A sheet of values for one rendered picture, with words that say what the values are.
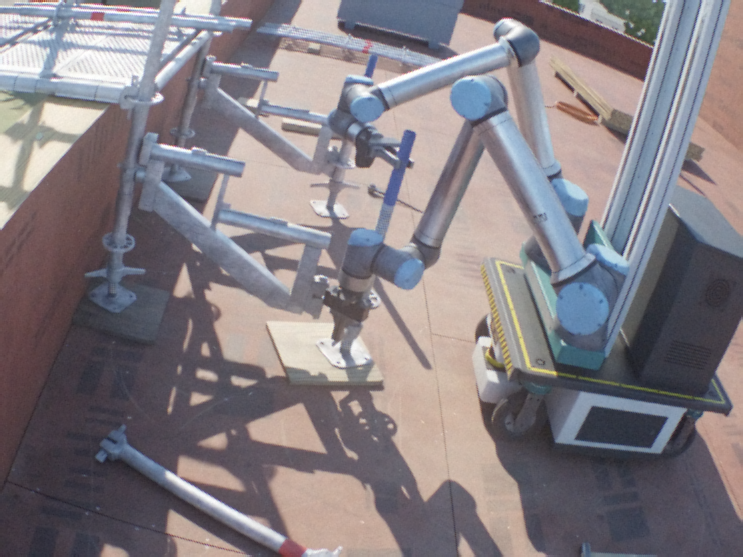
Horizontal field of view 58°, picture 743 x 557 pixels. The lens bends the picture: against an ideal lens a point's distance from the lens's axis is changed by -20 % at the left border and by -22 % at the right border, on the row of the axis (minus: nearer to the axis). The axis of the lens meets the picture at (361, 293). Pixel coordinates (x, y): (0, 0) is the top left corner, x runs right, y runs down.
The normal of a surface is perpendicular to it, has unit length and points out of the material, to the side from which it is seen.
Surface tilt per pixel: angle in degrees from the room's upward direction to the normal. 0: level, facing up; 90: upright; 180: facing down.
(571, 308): 93
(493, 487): 0
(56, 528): 0
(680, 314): 90
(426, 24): 90
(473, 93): 85
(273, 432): 0
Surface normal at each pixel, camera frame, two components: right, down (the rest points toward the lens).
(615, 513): 0.25, -0.84
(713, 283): 0.02, 0.50
